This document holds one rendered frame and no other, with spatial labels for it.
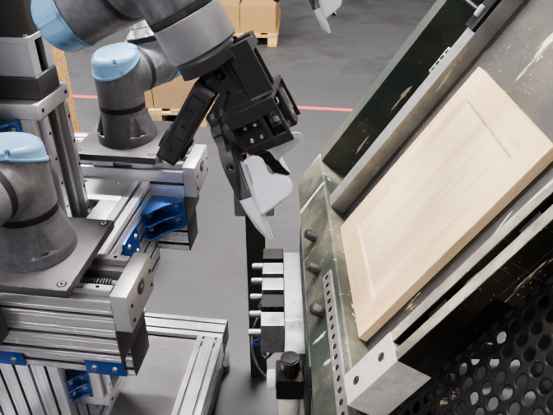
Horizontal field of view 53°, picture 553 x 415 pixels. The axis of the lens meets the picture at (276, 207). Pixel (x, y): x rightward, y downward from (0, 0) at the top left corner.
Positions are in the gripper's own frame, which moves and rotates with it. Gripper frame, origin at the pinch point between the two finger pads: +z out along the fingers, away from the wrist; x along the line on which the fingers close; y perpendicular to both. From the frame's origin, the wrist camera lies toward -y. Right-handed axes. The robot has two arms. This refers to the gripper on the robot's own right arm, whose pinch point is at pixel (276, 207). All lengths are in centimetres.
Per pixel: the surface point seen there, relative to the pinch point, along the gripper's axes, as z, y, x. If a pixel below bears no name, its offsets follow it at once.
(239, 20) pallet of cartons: 47, -142, 498
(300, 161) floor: 108, -78, 258
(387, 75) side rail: 22, 9, 92
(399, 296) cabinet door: 37.6, 2.5, 22.8
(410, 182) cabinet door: 31, 9, 49
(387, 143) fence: 29, 5, 68
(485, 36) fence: 15, 33, 70
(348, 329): 41.7, -9.4, 22.3
